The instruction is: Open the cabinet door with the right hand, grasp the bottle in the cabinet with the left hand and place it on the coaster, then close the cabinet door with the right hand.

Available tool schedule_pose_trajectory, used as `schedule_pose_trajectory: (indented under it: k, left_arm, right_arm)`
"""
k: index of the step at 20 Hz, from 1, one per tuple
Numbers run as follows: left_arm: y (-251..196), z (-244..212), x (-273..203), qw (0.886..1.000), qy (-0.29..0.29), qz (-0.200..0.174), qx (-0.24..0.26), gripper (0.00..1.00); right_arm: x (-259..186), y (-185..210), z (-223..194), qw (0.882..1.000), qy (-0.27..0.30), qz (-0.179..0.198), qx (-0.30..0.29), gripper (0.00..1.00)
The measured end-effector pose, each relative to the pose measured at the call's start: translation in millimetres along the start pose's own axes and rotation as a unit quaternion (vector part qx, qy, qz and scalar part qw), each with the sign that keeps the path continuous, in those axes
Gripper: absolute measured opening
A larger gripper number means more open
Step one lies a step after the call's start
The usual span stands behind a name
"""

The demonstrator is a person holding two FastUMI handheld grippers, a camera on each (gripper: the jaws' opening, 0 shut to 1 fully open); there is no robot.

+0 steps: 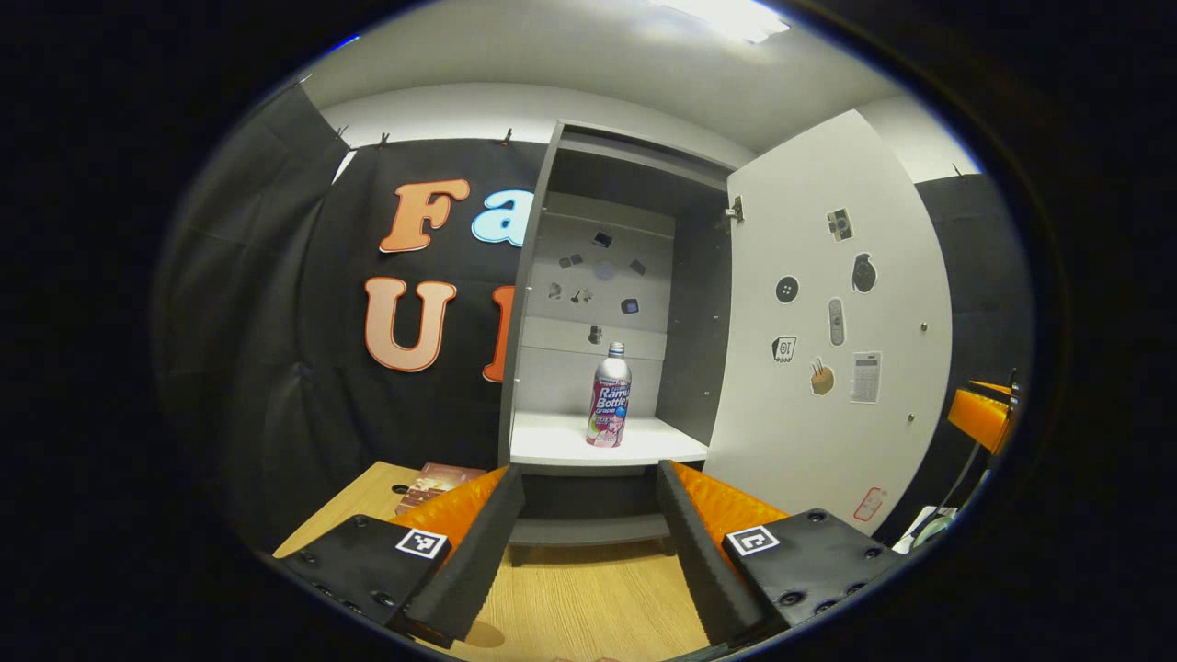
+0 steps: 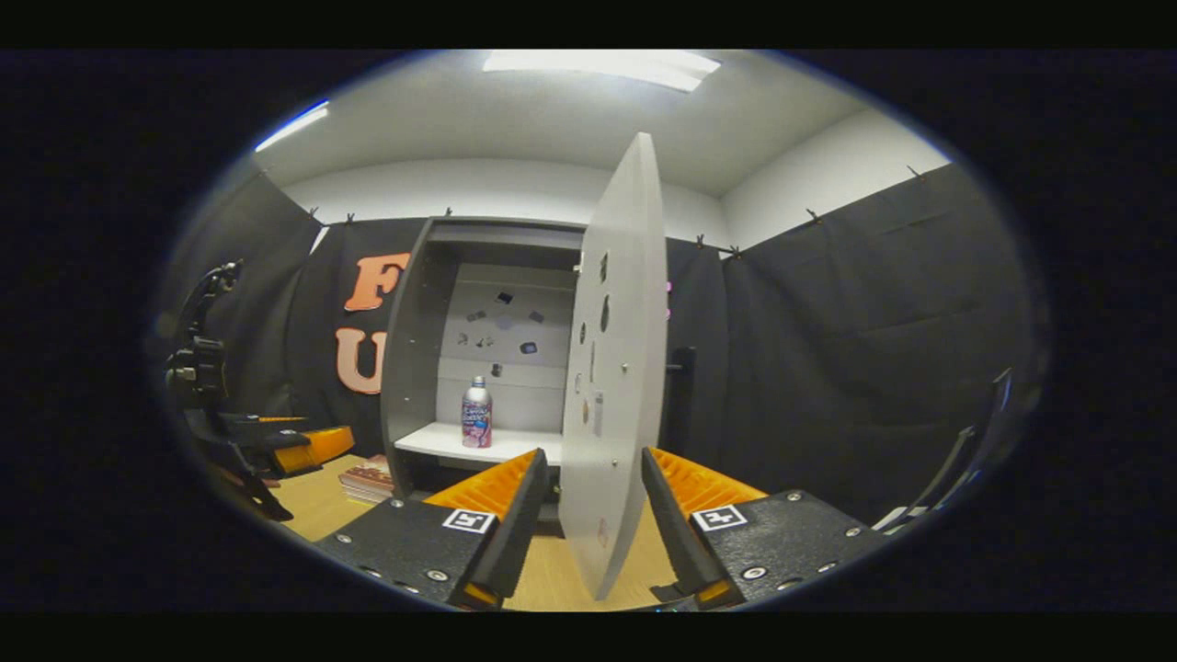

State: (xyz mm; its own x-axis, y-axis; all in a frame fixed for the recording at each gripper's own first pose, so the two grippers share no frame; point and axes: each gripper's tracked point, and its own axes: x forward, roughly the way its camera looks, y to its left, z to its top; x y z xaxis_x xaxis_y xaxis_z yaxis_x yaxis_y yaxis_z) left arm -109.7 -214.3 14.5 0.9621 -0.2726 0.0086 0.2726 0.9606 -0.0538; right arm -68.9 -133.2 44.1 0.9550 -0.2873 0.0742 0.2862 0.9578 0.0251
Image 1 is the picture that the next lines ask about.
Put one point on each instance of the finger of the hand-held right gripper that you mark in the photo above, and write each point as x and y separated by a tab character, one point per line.
979	418

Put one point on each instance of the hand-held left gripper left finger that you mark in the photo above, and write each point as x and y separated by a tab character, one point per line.
483	552

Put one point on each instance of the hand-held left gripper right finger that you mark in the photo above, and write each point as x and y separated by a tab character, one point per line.
694	561

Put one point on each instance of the white cabinet door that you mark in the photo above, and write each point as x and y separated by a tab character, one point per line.
800	441

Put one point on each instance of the grey cabinet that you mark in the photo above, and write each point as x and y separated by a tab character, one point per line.
690	322

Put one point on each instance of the metal door hinge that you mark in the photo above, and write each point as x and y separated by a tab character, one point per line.
734	210

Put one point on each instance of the brown cover book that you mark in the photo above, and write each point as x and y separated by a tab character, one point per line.
439	483

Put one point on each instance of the white round object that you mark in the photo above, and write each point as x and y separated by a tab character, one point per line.
929	529

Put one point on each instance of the black backdrop cloth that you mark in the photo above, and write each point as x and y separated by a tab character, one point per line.
313	414

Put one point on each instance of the ceiling strip light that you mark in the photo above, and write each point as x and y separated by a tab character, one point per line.
726	17

